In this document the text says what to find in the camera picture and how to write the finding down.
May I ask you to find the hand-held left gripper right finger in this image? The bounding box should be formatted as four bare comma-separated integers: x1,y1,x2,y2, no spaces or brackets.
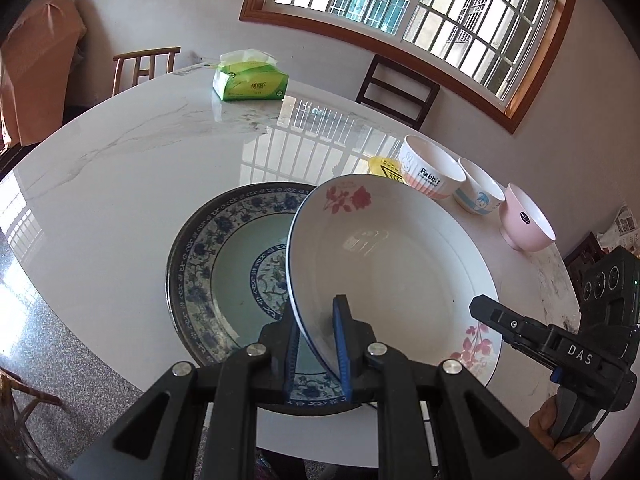
332,294,576,480

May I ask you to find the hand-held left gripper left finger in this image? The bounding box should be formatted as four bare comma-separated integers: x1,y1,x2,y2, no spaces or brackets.
67,317,303,480

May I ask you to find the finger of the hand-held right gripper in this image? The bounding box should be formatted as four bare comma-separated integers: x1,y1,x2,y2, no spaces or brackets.
469,295,563,361

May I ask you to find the white plate with red flowers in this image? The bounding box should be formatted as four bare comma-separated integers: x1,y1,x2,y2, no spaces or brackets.
286,174,502,392

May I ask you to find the pink bowl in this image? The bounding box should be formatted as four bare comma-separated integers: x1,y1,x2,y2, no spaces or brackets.
500,183,557,252

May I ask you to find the blue and white patterned plate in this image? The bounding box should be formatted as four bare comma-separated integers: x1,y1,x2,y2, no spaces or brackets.
166,182,381,416

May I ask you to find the white bowl with blue cartoon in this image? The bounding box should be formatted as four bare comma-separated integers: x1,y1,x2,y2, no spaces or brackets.
454,158,507,217

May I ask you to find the white ribbed rabbit bowl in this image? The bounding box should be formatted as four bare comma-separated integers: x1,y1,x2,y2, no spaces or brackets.
398,135,467,201

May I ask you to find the person's right hand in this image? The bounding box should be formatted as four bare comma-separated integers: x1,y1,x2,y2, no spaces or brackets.
529,394,602,480

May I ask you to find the purple patterned clothing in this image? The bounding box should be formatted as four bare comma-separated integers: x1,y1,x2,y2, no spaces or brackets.
256,447,308,480

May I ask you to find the newspaper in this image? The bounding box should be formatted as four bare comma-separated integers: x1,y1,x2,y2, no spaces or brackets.
602,202,640,256

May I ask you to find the dark wooden chair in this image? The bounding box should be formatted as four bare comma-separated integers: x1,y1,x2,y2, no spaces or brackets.
355,54,442,131

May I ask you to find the brown wooden chair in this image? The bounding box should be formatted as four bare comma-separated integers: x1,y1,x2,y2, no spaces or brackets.
0,367,63,461

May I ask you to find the green tissue pack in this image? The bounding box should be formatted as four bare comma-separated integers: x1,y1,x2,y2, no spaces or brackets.
212,49,291,103

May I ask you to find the wooden framed barred window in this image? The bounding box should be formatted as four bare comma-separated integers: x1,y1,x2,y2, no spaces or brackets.
239,0,581,135

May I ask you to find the light wooden chair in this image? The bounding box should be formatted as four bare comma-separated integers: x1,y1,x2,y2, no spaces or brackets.
112,47,182,97

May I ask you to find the orange cloth covered furniture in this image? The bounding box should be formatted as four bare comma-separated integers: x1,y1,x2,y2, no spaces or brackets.
0,0,83,148

